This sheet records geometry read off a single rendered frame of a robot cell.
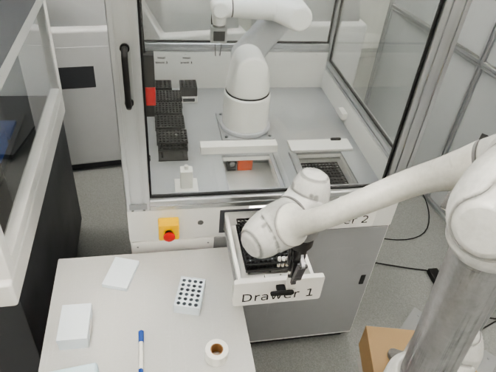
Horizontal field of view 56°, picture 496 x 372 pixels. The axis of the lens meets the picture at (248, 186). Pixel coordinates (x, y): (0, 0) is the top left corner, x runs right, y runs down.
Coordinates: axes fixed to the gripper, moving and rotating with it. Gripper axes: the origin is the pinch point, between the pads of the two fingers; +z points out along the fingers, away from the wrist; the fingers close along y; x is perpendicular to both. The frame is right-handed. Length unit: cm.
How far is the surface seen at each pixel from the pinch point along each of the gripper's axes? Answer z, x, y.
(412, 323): 90, -88, 38
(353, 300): 61, -48, 35
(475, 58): -10, -145, 142
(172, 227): 3.7, 34.8, 30.4
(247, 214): 5.0, 7.0, 36.5
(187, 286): 14.3, 30.8, 12.6
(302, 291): 7.6, -5.2, 1.2
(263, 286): 2.9, 8.2, 1.2
